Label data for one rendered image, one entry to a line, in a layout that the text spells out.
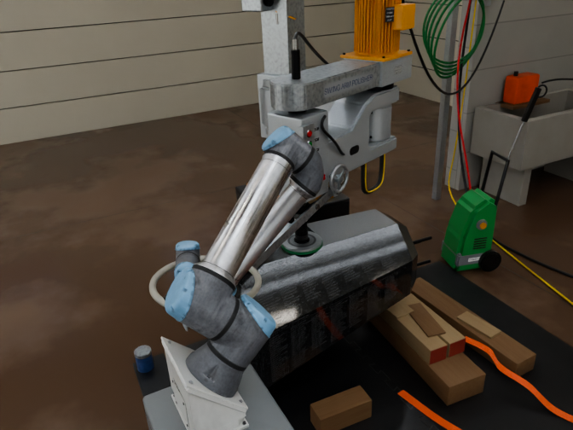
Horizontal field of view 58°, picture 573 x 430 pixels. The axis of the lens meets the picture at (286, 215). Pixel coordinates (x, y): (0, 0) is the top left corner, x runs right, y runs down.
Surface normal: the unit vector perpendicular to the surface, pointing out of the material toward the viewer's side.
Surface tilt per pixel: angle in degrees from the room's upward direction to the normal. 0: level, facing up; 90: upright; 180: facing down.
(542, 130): 90
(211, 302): 63
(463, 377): 0
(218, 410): 90
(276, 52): 90
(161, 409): 0
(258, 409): 0
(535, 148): 90
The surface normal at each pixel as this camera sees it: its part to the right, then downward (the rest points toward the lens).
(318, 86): 0.74, 0.26
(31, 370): -0.04, -0.90
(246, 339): 0.29, 0.21
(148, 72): 0.45, 0.37
